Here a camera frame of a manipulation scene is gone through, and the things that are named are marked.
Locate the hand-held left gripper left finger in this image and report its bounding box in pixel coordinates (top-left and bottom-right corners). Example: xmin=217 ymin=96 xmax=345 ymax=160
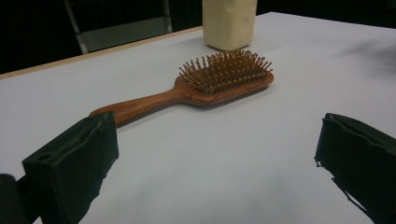
xmin=21 ymin=111 xmax=120 ymax=224

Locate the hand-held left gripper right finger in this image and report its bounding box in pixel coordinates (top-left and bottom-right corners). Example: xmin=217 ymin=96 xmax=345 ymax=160
xmin=314 ymin=112 xmax=396 ymax=224

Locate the wooden paddle hairbrush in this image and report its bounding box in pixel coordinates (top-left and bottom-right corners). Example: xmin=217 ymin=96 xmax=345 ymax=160
xmin=89 ymin=49 xmax=276 ymax=128

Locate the cream plastic container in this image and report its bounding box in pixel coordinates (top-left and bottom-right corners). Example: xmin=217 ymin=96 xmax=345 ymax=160
xmin=202 ymin=0 xmax=259 ymax=52

